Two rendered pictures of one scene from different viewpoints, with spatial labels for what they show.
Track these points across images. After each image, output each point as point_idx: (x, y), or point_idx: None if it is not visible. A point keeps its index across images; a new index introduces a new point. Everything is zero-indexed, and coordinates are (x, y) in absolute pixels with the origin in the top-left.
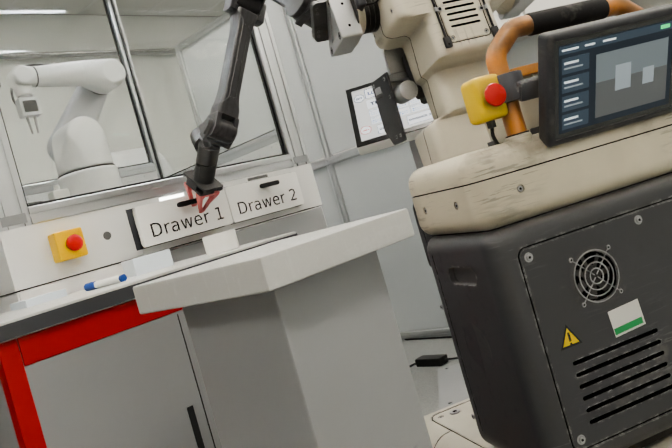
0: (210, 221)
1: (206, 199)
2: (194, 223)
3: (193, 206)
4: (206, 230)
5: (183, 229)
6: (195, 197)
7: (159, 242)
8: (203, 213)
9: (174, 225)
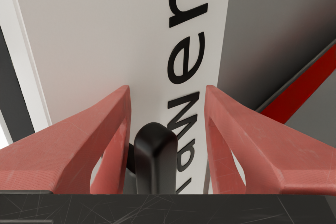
0: None
1: None
2: (191, 80)
3: (131, 105)
4: (225, 10)
5: (196, 126)
6: (74, 94)
7: (202, 189)
8: (167, 27)
9: (178, 166)
